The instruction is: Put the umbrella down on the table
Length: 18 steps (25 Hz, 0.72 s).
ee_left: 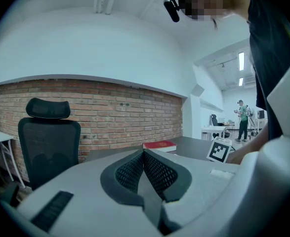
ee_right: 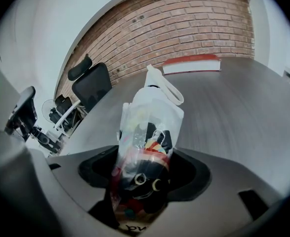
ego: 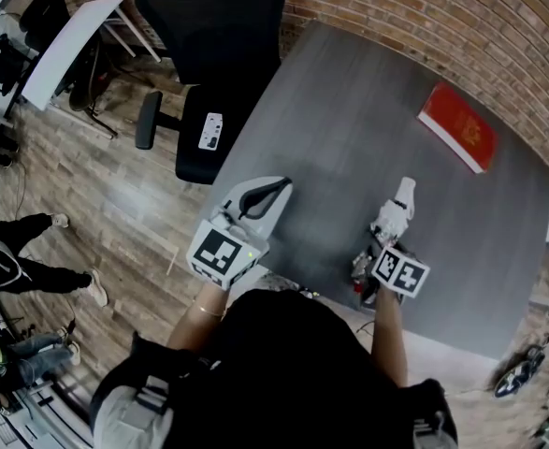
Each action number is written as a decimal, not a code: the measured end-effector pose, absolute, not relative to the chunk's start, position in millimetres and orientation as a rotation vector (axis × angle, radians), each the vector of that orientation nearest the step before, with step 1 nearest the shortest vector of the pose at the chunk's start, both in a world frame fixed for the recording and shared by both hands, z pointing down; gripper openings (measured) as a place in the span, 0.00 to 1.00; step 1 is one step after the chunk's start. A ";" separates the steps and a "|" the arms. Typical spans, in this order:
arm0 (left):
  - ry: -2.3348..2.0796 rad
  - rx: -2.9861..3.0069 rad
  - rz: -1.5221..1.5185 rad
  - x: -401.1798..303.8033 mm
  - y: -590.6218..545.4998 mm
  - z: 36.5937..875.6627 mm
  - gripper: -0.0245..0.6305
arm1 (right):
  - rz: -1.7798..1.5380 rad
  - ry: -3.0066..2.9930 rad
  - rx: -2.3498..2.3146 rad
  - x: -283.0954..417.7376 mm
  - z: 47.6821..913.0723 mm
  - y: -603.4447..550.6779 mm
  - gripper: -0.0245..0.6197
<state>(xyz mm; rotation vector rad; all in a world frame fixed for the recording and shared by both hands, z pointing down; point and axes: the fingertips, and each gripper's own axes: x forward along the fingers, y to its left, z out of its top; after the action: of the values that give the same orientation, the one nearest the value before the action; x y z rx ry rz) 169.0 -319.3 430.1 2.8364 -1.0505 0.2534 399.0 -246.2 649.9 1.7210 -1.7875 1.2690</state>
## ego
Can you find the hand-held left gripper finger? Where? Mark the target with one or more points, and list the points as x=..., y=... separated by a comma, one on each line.
x=276, y=220
x=248, y=184

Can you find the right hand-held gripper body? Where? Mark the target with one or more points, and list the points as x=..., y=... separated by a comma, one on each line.
x=402, y=274

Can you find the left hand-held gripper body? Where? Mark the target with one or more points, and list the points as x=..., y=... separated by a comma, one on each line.
x=218, y=250

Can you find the person's right forearm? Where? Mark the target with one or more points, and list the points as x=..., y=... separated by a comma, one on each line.
x=391, y=339

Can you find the person's left forearm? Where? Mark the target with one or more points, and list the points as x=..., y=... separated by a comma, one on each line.
x=199, y=321

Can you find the white printed card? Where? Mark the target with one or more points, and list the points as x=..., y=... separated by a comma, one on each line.
x=211, y=131

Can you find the dark grey table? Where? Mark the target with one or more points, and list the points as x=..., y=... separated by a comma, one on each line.
x=349, y=124

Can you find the person's black top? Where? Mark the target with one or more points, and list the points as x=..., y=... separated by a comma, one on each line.
x=274, y=372

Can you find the black round device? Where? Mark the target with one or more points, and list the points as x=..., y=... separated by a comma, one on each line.
x=517, y=374

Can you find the black office chair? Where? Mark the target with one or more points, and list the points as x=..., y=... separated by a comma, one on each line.
x=218, y=31

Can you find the red book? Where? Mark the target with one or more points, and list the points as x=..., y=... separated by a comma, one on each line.
x=456, y=122

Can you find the white folding table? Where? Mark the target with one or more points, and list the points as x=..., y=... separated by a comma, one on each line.
x=63, y=49

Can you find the black backpack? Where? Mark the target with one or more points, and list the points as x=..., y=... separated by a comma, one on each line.
x=0, y=61

